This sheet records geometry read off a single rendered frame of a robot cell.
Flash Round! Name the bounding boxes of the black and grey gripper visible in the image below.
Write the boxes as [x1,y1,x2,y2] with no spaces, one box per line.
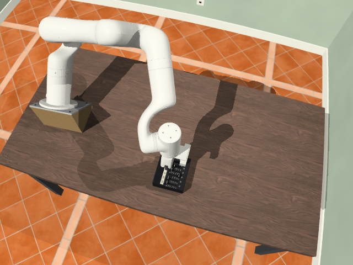
[161,156,174,170]

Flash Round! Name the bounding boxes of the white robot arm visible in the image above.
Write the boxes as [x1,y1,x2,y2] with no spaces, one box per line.
[39,16,191,166]

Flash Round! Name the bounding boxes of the black lighting desk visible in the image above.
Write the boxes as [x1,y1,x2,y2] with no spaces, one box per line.
[152,155,191,193]

